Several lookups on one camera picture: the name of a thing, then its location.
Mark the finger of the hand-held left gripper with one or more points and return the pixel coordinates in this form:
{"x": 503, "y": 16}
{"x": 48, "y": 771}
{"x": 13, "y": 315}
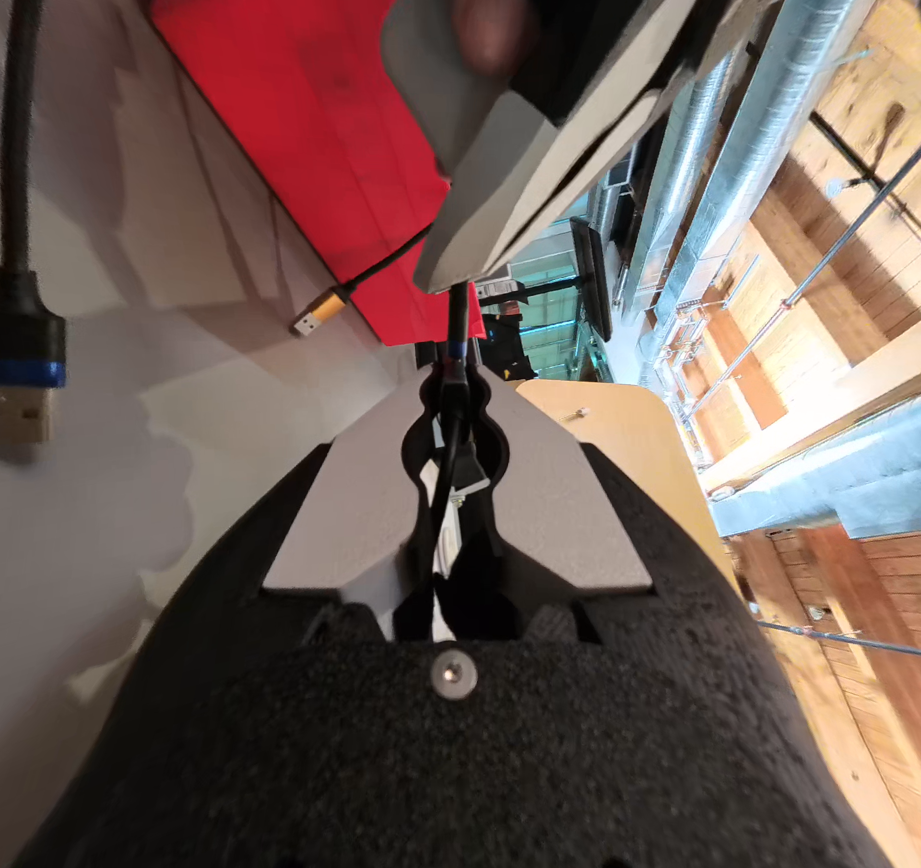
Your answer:
{"x": 727, "y": 5}
{"x": 504, "y": 184}

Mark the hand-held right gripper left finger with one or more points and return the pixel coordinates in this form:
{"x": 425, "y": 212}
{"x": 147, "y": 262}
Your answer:
{"x": 345, "y": 508}

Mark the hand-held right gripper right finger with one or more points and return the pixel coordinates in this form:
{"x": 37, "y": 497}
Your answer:
{"x": 568, "y": 515}

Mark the white desk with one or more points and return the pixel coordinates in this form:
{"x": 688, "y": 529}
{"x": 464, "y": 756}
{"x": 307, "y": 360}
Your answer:
{"x": 216, "y": 393}

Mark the person's left hand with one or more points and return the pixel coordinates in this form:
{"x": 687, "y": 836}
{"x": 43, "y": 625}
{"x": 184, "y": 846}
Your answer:
{"x": 496, "y": 12}

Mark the light wooden tabletop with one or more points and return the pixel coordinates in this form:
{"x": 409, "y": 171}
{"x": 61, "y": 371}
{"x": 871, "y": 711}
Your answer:
{"x": 633, "y": 436}

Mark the black monitor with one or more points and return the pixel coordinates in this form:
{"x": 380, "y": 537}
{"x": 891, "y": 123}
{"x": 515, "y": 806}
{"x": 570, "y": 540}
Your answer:
{"x": 593, "y": 271}

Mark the red mat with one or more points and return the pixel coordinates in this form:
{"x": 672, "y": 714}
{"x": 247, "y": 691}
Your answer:
{"x": 288, "y": 91}

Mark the metal ceiling conduit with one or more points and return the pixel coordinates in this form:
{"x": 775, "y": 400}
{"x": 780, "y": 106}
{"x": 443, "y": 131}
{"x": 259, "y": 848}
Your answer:
{"x": 813, "y": 278}

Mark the silver ventilation duct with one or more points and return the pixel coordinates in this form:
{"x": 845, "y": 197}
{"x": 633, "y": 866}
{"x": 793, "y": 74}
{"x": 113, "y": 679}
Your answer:
{"x": 784, "y": 91}

